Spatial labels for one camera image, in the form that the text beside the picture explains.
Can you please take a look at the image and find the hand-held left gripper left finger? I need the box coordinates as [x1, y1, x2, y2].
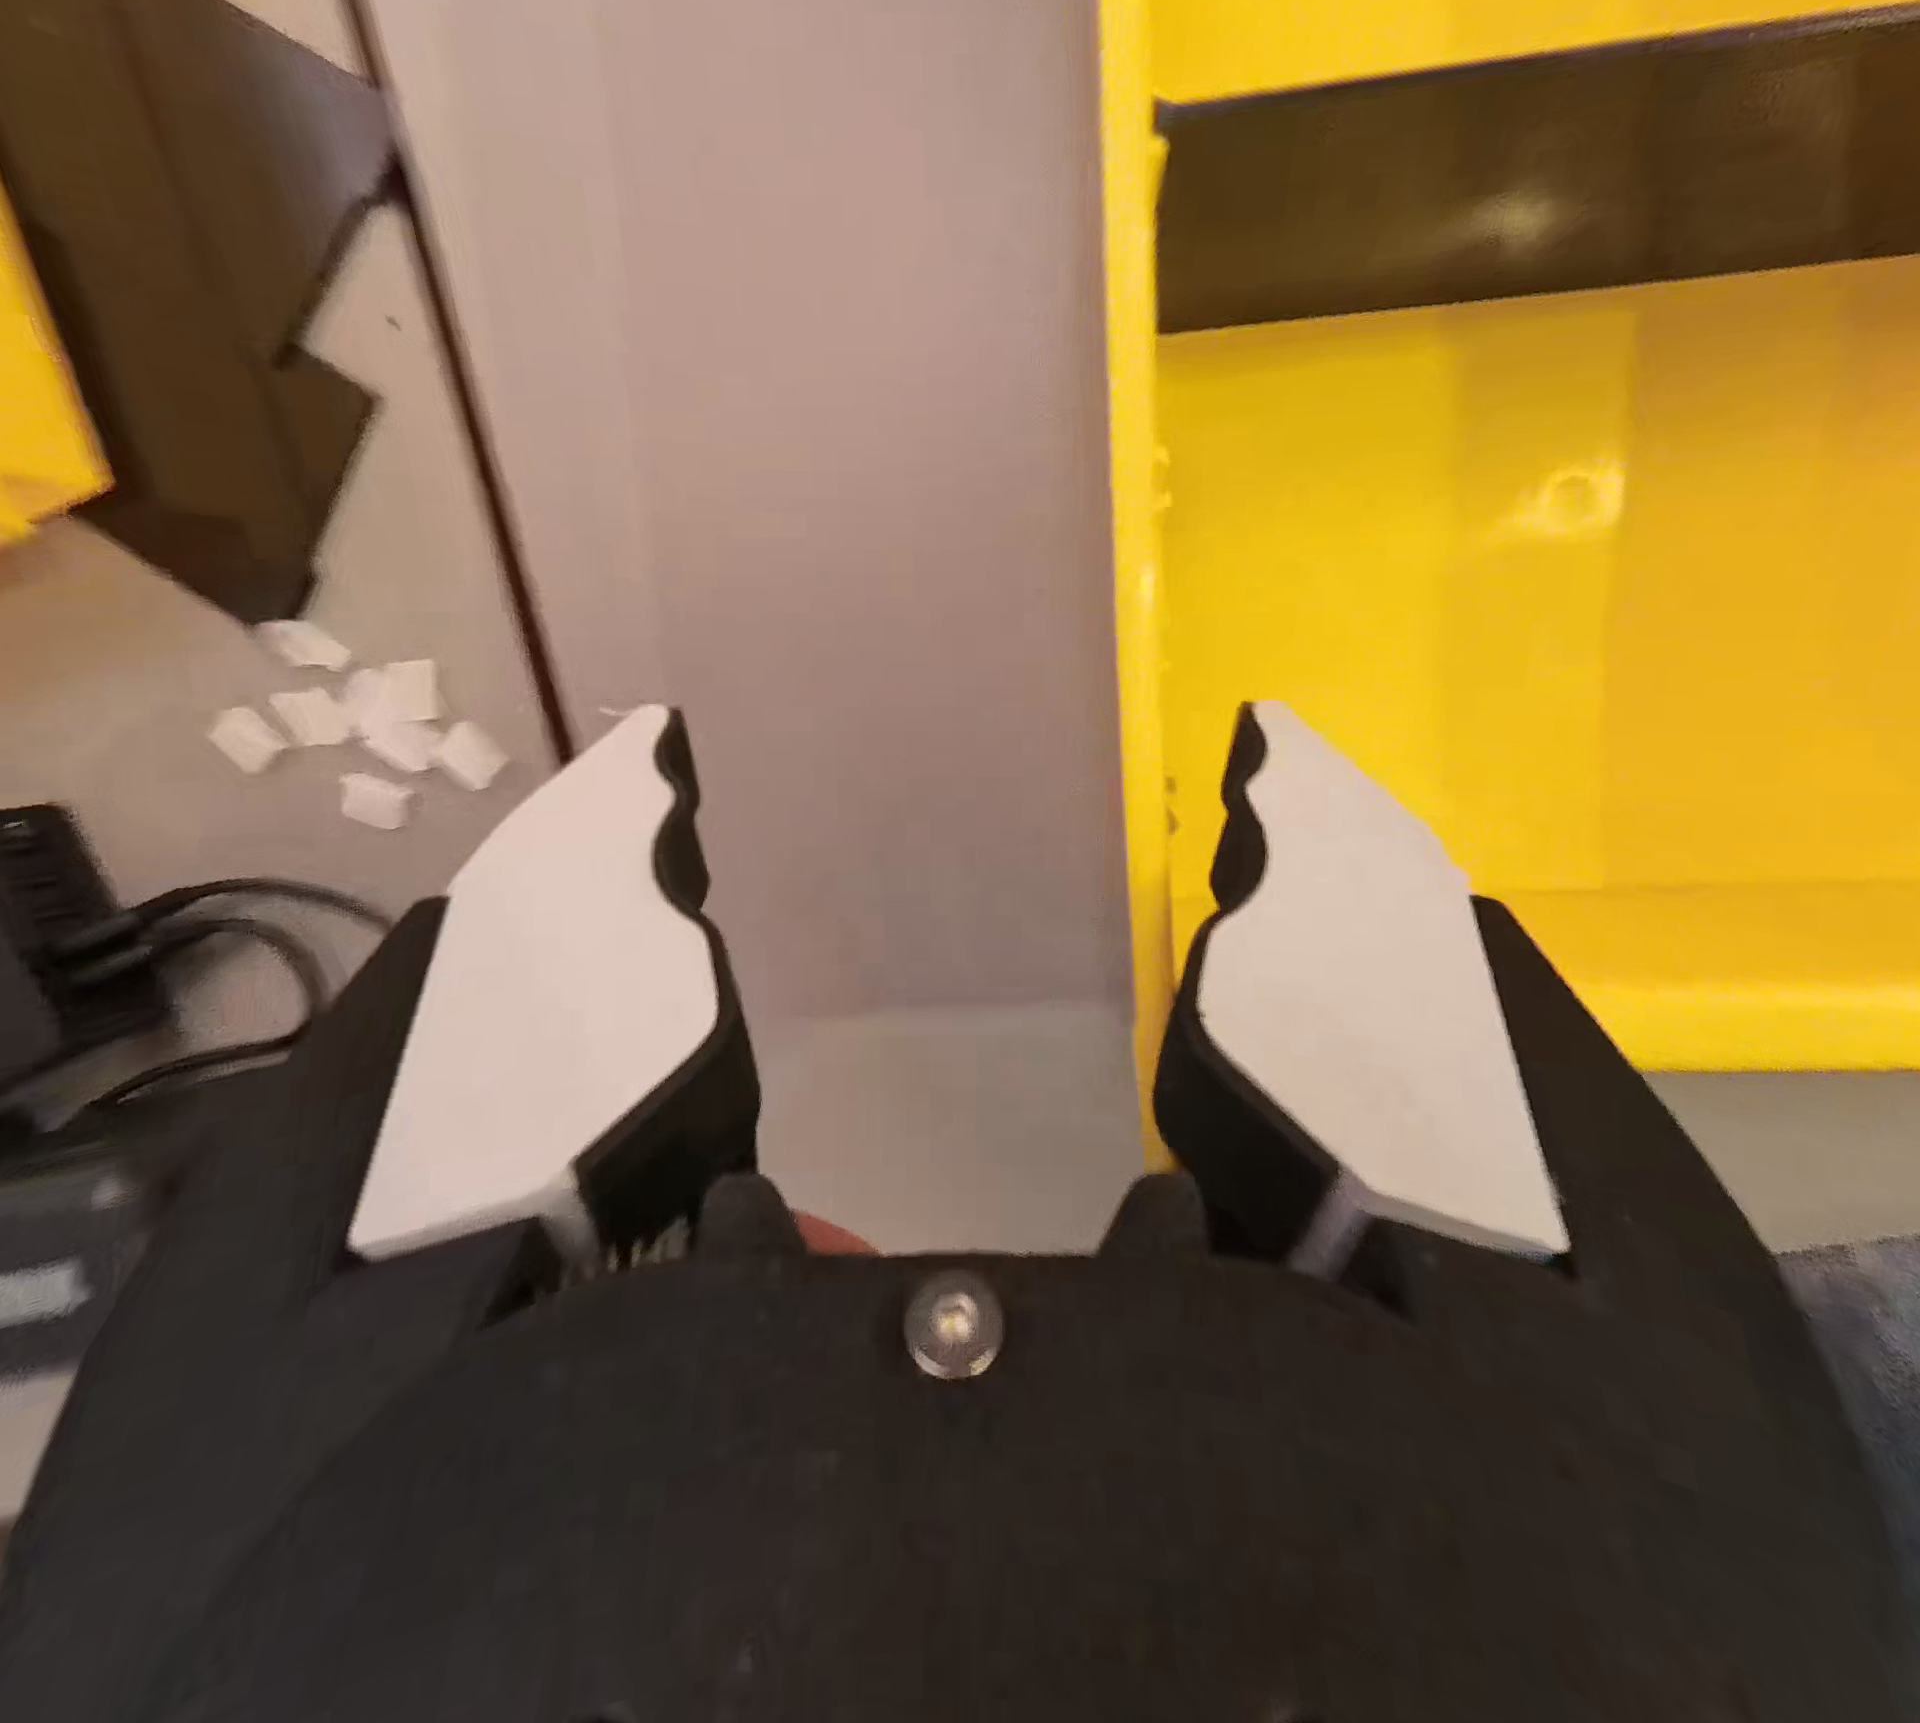
[342, 705, 763, 1270]

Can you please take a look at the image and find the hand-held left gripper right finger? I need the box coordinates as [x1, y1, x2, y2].
[1153, 699, 1572, 1284]

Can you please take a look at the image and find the pile of white paper scraps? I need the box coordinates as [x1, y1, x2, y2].
[205, 618, 515, 831]

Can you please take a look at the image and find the black electronic device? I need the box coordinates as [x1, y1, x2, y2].
[0, 800, 122, 1108]

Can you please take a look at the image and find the yellow plastic bin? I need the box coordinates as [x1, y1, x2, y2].
[1093, 0, 1920, 1171]
[0, 186, 119, 547]

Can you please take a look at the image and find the person's blue jeans leg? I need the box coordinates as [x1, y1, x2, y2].
[1783, 1232, 1920, 1475]

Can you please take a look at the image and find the black flat panel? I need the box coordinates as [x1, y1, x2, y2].
[0, 0, 407, 627]

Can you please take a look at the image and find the black bin divider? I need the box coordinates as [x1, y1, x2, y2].
[1153, 3, 1920, 336]

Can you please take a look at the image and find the thin black power cable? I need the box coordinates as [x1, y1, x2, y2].
[35, 872, 395, 1108]

